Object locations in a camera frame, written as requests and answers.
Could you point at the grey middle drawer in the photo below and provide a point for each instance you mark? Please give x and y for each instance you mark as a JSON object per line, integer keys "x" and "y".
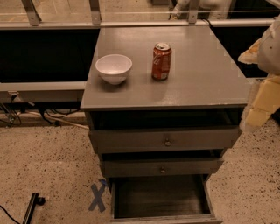
{"x": 160, "y": 163}

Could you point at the grey bottom drawer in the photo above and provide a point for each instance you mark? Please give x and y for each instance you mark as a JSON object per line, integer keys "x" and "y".
{"x": 179, "y": 199}

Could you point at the grey top drawer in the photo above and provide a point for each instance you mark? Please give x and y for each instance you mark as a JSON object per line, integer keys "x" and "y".
{"x": 164, "y": 130}

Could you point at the blue tape cross mark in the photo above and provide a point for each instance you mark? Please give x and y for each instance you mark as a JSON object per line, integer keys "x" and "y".
{"x": 98, "y": 192}

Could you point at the orange soda can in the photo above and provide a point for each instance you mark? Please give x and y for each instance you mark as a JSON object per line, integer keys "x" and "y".
{"x": 161, "y": 63}

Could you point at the black bar on floor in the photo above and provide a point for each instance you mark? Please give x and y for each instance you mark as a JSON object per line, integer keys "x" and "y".
{"x": 35, "y": 200}

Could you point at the grey drawer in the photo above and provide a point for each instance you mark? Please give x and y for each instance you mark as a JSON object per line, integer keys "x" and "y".
{"x": 179, "y": 199}
{"x": 160, "y": 163}
{"x": 164, "y": 130}

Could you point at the grey wooden drawer cabinet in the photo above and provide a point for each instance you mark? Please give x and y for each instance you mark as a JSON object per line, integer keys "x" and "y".
{"x": 202, "y": 75}

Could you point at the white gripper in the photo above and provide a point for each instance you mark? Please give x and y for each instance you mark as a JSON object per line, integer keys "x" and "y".
{"x": 270, "y": 55}

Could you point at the white ceramic bowl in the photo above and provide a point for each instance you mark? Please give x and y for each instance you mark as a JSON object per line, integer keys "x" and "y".
{"x": 114, "y": 68}

